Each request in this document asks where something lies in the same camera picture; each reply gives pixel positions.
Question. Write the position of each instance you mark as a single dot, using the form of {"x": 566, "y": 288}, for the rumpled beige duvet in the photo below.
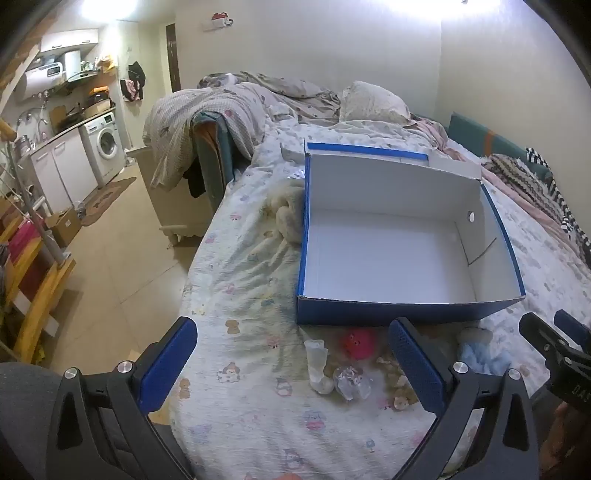
{"x": 207, "y": 106}

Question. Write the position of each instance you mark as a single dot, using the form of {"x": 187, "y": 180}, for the clear frilly soft item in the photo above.
{"x": 352, "y": 383}

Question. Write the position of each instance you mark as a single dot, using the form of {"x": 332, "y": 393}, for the teal padded headboard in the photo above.
{"x": 466, "y": 129}

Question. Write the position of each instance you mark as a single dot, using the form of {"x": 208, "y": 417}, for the white kitchen cabinet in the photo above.
{"x": 64, "y": 170}

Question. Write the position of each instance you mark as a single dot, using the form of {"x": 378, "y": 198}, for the white water heater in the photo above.
{"x": 37, "y": 78}

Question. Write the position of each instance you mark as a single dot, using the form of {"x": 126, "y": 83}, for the beige scrunchie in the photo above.
{"x": 401, "y": 397}

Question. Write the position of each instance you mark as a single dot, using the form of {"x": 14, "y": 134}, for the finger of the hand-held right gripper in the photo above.
{"x": 570, "y": 323}
{"x": 538, "y": 330}

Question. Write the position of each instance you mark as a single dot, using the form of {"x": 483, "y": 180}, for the bed with cartoon print sheet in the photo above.
{"x": 240, "y": 277}

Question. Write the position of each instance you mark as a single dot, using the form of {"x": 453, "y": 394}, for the brown doormat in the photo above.
{"x": 108, "y": 201}

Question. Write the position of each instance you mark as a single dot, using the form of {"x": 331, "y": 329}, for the red and white wall item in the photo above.
{"x": 219, "y": 21}

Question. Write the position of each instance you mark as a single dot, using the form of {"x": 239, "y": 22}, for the black and white striped garment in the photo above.
{"x": 561, "y": 198}

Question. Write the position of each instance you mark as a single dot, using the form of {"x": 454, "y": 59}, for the white washing machine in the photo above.
{"x": 104, "y": 143}

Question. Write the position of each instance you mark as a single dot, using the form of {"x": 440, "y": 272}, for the blue and white cardboard box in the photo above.
{"x": 392, "y": 254}

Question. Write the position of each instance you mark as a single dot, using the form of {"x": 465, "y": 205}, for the cream wooden furniture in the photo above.
{"x": 161, "y": 207}

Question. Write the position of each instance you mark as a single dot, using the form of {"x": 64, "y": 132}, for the grey metal pole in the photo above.
{"x": 34, "y": 212}

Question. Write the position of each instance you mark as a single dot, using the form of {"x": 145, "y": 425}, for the pink rubber toy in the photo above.
{"x": 358, "y": 344}

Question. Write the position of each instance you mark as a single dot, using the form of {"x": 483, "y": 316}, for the dark wooden door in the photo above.
{"x": 171, "y": 55}

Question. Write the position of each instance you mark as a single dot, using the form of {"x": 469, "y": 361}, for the yellow wooden rack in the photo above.
{"x": 41, "y": 295}

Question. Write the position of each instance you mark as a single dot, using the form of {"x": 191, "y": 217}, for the light blue fluffy scrunchie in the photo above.
{"x": 478, "y": 357}

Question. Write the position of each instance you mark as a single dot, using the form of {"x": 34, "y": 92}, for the brown cardboard box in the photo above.
{"x": 63, "y": 226}

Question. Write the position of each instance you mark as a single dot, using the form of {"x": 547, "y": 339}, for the white translucent soft tube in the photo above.
{"x": 318, "y": 369}

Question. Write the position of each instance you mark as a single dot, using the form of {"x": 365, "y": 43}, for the beige patterned pillow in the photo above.
{"x": 374, "y": 101}

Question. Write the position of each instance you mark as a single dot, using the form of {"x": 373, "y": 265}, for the hanging dark clothes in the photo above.
{"x": 135, "y": 78}

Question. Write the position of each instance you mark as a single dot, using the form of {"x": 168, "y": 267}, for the patterned knit blanket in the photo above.
{"x": 517, "y": 175}

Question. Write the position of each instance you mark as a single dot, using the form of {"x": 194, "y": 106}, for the red bag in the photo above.
{"x": 25, "y": 254}

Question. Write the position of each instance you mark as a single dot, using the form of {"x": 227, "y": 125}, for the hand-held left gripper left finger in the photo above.
{"x": 168, "y": 364}

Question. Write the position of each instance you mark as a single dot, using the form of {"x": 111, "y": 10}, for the white fluffy plush item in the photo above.
{"x": 288, "y": 212}

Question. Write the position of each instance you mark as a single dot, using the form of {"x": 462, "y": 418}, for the white wall cabinet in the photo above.
{"x": 69, "y": 40}

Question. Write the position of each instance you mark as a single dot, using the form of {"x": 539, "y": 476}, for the person's right hand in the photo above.
{"x": 561, "y": 438}

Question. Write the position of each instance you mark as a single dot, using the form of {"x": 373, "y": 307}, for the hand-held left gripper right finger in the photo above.
{"x": 415, "y": 369}

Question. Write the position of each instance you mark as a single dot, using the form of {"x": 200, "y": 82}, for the pink blanket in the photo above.
{"x": 531, "y": 203}

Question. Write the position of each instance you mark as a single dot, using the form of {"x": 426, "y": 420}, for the white range hood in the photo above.
{"x": 71, "y": 64}

